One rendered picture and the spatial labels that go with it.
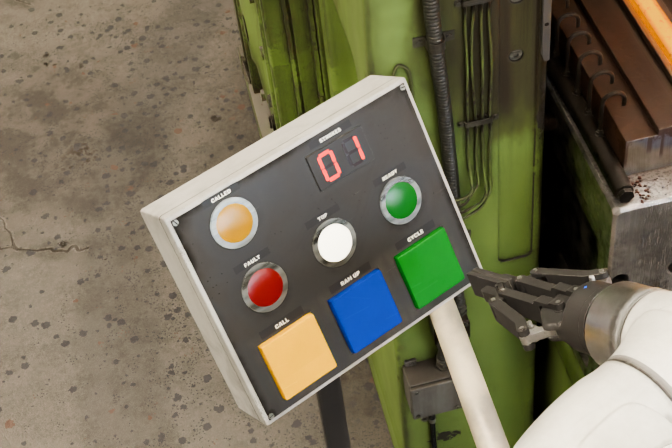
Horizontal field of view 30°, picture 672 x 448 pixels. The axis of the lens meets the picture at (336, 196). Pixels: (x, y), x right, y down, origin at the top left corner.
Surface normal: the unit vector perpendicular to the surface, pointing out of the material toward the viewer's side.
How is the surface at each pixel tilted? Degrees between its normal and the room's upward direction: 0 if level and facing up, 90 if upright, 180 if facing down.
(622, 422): 0
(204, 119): 0
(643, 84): 0
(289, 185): 60
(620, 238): 90
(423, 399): 90
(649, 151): 90
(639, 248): 90
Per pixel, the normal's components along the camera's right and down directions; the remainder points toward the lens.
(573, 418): -0.32, -0.73
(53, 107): -0.09, -0.69
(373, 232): 0.48, 0.11
